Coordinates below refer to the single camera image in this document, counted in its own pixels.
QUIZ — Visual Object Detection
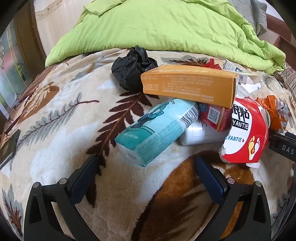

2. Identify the wooden door frame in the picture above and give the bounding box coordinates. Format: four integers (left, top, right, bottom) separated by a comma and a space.
13, 0, 48, 69

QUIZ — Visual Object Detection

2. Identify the orange cardboard box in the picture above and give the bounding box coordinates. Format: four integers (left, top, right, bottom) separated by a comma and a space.
141, 64, 239, 109

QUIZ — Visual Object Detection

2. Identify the white box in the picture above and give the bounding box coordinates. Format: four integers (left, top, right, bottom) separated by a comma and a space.
179, 120, 228, 146

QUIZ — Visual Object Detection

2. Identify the orange wrapper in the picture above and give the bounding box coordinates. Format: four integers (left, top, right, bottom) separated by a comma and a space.
255, 95, 287, 131

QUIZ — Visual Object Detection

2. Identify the grey quilted pillow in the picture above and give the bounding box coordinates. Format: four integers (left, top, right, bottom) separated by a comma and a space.
228, 0, 269, 37

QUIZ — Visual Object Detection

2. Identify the leaf print blanket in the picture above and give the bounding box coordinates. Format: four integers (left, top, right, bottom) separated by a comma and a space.
0, 47, 296, 241

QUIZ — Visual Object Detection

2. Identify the teal tissue packet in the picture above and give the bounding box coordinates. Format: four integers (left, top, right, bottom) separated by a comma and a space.
115, 98, 200, 167

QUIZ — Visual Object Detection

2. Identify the small red box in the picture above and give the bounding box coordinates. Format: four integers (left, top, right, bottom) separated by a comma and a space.
198, 103, 233, 133

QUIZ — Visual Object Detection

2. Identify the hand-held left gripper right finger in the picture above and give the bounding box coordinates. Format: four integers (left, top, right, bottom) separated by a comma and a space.
195, 157, 272, 241

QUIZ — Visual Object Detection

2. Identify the dark flat device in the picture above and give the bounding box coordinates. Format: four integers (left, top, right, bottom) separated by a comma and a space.
0, 129, 21, 169

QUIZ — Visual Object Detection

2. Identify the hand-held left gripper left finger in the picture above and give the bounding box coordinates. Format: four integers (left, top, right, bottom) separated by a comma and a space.
24, 156, 100, 241

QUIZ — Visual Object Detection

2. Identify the white printed wrapper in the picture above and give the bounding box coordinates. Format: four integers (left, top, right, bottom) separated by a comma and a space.
223, 59, 259, 84

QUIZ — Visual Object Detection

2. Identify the black plastic bag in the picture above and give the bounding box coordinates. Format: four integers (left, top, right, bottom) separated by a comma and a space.
111, 46, 159, 91

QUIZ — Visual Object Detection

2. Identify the torn red white package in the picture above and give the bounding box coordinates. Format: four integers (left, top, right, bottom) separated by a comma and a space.
219, 97, 270, 168

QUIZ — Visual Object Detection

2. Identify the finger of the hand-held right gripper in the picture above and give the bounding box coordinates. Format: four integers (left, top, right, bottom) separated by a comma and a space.
271, 130, 296, 142

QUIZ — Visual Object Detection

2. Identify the green quilt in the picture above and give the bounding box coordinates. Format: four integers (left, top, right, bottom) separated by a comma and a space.
45, 0, 287, 75

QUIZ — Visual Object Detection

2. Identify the glass door panel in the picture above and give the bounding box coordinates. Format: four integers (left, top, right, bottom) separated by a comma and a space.
0, 23, 31, 118

